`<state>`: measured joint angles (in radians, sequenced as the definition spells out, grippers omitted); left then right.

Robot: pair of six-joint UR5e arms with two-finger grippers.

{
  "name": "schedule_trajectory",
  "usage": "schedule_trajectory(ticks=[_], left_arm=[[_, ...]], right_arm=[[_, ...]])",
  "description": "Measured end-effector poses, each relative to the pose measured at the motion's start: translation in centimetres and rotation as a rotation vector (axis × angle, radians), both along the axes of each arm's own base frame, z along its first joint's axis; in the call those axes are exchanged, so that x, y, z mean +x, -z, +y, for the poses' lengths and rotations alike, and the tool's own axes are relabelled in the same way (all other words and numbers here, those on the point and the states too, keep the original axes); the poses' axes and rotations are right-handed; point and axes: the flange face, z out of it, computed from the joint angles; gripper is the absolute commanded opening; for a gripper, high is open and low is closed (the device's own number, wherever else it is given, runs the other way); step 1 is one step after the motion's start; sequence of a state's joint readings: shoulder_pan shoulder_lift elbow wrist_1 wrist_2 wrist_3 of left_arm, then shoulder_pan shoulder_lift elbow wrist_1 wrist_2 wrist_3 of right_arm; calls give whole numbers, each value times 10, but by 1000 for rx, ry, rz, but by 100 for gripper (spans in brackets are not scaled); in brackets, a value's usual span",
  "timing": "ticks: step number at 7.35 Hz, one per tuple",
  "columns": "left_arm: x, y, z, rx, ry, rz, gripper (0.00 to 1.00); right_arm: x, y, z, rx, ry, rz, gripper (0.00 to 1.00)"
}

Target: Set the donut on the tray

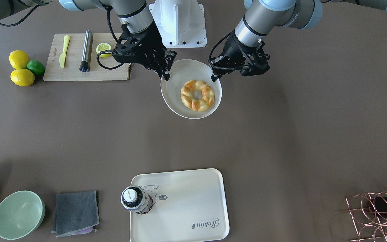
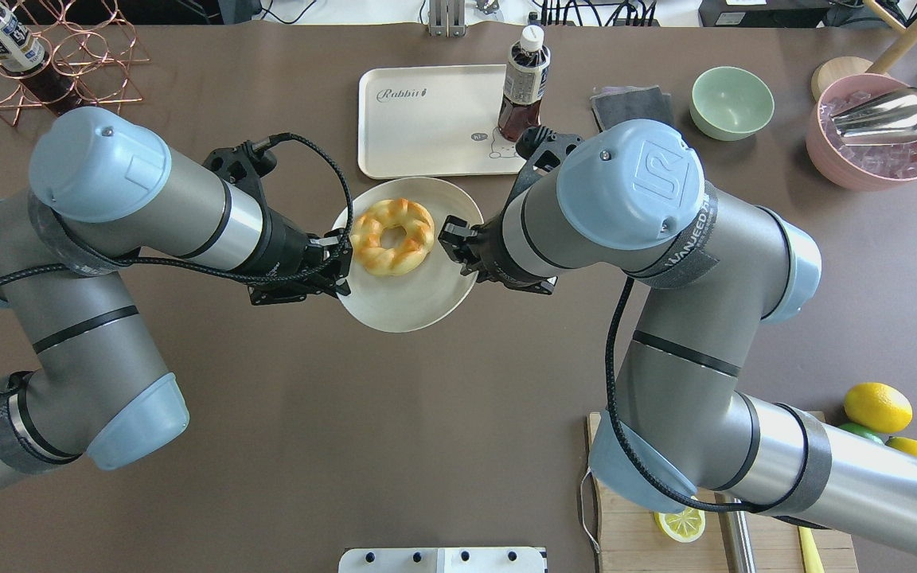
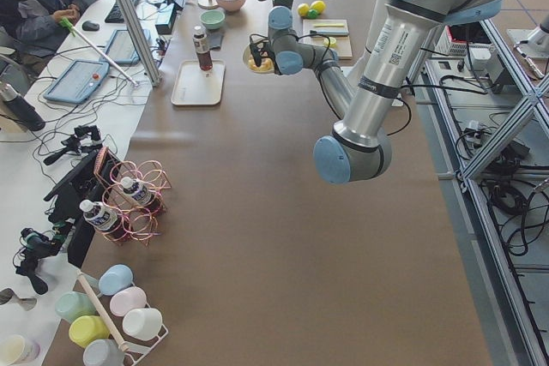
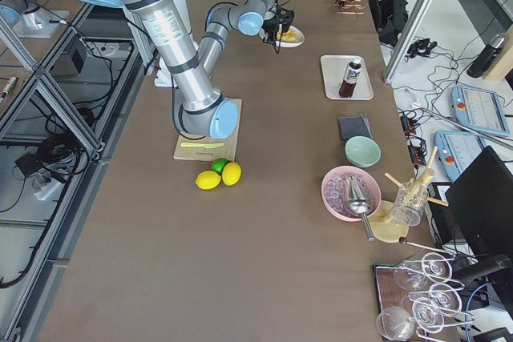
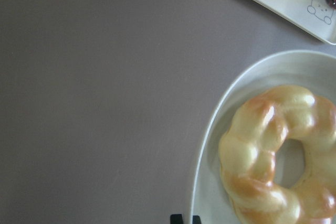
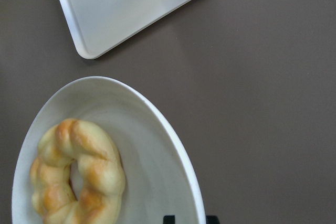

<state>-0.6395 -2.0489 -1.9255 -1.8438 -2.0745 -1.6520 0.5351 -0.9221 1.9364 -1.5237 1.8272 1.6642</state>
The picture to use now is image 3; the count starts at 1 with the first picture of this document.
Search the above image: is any yellow lemon upper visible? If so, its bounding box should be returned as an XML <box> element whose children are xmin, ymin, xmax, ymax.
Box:
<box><xmin>310</xmin><ymin>0</ymin><xmax>326</xmax><ymax>15</ymax></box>

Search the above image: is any black camera tripod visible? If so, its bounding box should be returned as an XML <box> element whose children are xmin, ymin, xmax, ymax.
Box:
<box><xmin>43</xmin><ymin>125</ymin><xmax>103</xmax><ymax>165</ymax></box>
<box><xmin>14</xmin><ymin>225</ymin><xmax>70</xmax><ymax>295</ymax></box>

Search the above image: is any black keyboard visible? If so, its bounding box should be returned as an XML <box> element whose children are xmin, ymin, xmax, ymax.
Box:
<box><xmin>104</xmin><ymin>0</ymin><xmax>148</xmax><ymax>24</ymax></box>

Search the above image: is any glazed twisted donut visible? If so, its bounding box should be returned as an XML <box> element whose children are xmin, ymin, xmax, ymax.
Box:
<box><xmin>247</xmin><ymin>57</ymin><xmax>274</xmax><ymax>73</ymax></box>

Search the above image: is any yellow lemon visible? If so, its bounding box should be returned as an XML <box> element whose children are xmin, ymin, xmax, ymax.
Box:
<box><xmin>297</xmin><ymin>3</ymin><xmax>310</xmax><ymax>17</ymax></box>
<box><xmin>310</xmin><ymin>0</ymin><xmax>326</xmax><ymax>15</ymax></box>

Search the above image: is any bottle in rack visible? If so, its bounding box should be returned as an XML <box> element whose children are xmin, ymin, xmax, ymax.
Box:
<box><xmin>79</xmin><ymin>199</ymin><xmax>128</xmax><ymax>242</ymax></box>
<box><xmin>120</xmin><ymin>177</ymin><xmax>161</xmax><ymax>213</ymax></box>

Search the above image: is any green lime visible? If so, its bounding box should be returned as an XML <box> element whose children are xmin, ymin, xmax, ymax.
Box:
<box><xmin>307</xmin><ymin>9</ymin><xmax>319</xmax><ymax>19</ymax></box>

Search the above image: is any blue teach pendant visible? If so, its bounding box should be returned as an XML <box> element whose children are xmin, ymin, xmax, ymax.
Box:
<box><xmin>104</xmin><ymin>29</ymin><xmax>140</xmax><ymax>66</ymax></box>
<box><xmin>44</xmin><ymin>59</ymin><xmax>110</xmax><ymax>105</ymax></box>

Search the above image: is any yellow cup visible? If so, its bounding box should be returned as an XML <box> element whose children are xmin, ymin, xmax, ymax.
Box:
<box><xmin>69</xmin><ymin>315</ymin><xmax>110</xmax><ymax>348</ymax></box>

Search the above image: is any black thermos bottle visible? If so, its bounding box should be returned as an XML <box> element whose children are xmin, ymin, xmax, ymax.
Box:
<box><xmin>1</xmin><ymin>82</ymin><xmax>45</xmax><ymax>131</ymax></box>

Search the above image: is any blue teach pendant near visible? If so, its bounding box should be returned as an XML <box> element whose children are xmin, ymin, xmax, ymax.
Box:
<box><xmin>44</xmin><ymin>59</ymin><xmax>110</xmax><ymax>105</ymax></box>

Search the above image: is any yellow lemon lower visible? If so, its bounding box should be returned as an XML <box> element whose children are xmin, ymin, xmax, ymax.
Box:
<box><xmin>297</xmin><ymin>3</ymin><xmax>310</xmax><ymax>17</ymax></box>

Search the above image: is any aluminium frame post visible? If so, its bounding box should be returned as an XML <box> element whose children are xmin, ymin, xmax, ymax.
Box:
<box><xmin>115</xmin><ymin>0</ymin><xmax>161</xmax><ymax>87</ymax></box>

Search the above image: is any blue cup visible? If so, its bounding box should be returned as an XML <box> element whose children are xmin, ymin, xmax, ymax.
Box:
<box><xmin>99</xmin><ymin>264</ymin><xmax>134</xmax><ymax>296</ymax></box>

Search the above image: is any dark tea bottle upright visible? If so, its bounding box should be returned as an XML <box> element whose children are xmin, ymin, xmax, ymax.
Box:
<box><xmin>193</xmin><ymin>25</ymin><xmax>214</xmax><ymax>71</ymax></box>

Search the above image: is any white cup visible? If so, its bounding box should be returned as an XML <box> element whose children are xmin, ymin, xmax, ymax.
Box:
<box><xmin>122</xmin><ymin>308</ymin><xmax>163</xmax><ymax>341</ymax></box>

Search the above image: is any blue teach pendant far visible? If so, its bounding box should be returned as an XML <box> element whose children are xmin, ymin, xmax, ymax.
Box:
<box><xmin>104</xmin><ymin>29</ymin><xmax>140</xmax><ymax>66</ymax></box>

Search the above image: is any black tablet stand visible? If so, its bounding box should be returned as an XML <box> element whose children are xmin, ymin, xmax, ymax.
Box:
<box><xmin>44</xmin><ymin>149</ymin><xmax>103</xmax><ymax>268</ymax></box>

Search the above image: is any black camera tripod far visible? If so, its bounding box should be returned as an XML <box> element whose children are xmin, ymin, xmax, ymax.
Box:
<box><xmin>43</xmin><ymin>125</ymin><xmax>103</xmax><ymax>165</ymax></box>

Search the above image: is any yellow plastic knife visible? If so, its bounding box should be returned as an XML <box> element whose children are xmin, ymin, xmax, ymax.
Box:
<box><xmin>313</xmin><ymin>22</ymin><xmax>346</xmax><ymax>27</ymax></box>

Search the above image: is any pink cup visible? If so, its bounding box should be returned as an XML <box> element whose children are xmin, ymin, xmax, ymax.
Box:
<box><xmin>110</xmin><ymin>286</ymin><xmax>147</xmax><ymax>317</ymax></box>

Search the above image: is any black camera tripod near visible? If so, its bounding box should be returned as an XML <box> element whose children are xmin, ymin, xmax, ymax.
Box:
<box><xmin>14</xmin><ymin>225</ymin><xmax>70</xmax><ymax>295</ymax></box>

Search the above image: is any black computer mouse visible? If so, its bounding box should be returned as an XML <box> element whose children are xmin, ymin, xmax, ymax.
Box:
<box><xmin>81</xmin><ymin>21</ymin><xmax>100</xmax><ymax>32</ymax></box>

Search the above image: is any mint green bowl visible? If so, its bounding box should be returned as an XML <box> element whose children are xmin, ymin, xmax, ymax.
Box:
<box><xmin>200</xmin><ymin>9</ymin><xmax>226</xmax><ymax>30</ymax></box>

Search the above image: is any cream rabbit tray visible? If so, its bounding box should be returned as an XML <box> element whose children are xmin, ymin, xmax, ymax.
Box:
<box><xmin>171</xmin><ymin>59</ymin><xmax>226</xmax><ymax>106</ymax></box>

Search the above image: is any mint cup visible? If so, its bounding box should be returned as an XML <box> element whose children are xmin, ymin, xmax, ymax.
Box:
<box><xmin>55</xmin><ymin>291</ymin><xmax>96</xmax><ymax>324</ymax></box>

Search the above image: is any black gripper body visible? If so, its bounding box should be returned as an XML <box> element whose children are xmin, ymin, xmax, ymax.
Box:
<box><xmin>259</xmin><ymin>42</ymin><xmax>275</xmax><ymax>67</ymax></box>

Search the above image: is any grey cup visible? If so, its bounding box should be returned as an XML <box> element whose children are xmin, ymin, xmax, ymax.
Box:
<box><xmin>82</xmin><ymin>339</ymin><xmax>124</xmax><ymax>366</ymax></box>

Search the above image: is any wooden rod handle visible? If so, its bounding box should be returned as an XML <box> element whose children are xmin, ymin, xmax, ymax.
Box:
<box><xmin>76</xmin><ymin>270</ymin><xmax>130</xmax><ymax>352</ymax></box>

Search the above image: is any copper wire bottle rack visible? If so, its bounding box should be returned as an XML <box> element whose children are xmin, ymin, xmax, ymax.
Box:
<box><xmin>94</xmin><ymin>147</ymin><xmax>172</xmax><ymax>246</ymax></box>

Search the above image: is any wooden cutting board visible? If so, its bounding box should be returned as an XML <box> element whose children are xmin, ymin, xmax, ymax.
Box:
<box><xmin>302</xmin><ymin>19</ymin><xmax>353</xmax><ymax>60</ymax></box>

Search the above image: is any white wire cup rack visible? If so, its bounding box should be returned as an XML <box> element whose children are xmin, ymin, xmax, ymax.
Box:
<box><xmin>77</xmin><ymin>273</ymin><xmax>169</xmax><ymax>365</ymax></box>

